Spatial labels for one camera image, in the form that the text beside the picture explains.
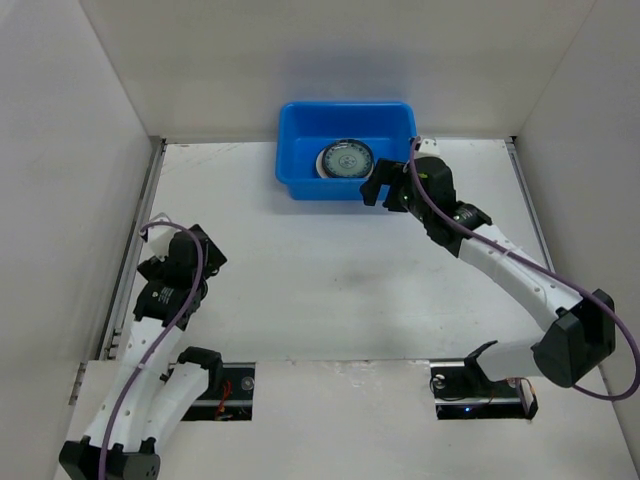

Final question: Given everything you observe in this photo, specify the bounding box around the blue floral plate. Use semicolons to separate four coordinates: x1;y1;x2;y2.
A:
322;139;374;179

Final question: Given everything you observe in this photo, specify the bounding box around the white plate grey emblem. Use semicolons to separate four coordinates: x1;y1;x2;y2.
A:
315;151;327;179

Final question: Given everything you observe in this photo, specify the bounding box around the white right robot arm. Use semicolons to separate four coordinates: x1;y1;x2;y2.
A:
360;156;616;395

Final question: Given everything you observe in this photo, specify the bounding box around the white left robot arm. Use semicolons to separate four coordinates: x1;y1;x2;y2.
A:
59;217;227;479

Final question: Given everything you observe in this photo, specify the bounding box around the blue plastic bin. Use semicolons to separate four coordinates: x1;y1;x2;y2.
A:
275;101;417;201

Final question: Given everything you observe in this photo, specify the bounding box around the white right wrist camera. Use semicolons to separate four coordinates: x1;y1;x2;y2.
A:
415;137;441;158

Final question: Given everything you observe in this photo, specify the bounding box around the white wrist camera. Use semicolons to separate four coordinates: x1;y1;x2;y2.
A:
139;213;178;261
415;137;441;158

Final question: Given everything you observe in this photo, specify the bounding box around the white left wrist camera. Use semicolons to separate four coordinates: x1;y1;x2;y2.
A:
139;213;178;261

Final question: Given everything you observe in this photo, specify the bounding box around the right metal edge rail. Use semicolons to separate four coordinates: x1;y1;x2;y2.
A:
504;136;556;272

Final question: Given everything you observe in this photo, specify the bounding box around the metal table edge rail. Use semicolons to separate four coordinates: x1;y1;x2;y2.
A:
68;136;167;406

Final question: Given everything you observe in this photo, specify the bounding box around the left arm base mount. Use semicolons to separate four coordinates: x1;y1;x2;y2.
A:
182;363;256;422

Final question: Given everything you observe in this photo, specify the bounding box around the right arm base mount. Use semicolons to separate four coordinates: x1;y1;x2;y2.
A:
428;359;539;421

